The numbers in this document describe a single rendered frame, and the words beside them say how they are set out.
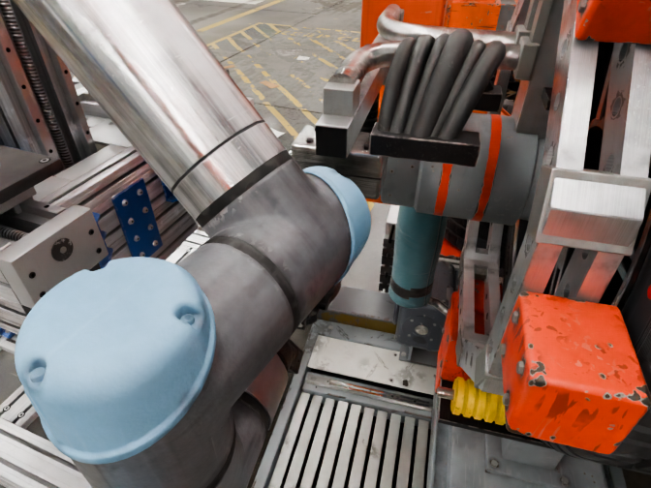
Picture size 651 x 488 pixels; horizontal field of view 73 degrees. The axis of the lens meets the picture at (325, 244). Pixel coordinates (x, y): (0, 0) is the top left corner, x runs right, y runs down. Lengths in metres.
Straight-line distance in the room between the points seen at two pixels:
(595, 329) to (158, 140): 0.33
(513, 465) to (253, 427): 0.81
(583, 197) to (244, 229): 0.24
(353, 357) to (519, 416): 0.99
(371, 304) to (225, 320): 1.20
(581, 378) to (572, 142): 0.16
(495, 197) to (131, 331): 0.47
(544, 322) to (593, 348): 0.03
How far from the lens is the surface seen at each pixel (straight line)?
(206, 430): 0.22
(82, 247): 0.75
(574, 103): 0.38
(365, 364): 1.32
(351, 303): 1.40
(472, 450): 1.06
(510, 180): 0.57
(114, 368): 0.18
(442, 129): 0.38
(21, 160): 0.83
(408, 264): 0.84
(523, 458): 1.05
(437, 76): 0.39
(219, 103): 0.27
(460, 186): 0.57
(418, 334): 1.12
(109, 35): 0.28
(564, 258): 0.66
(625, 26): 0.39
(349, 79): 0.42
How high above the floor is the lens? 1.13
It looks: 38 degrees down
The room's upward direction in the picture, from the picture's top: straight up
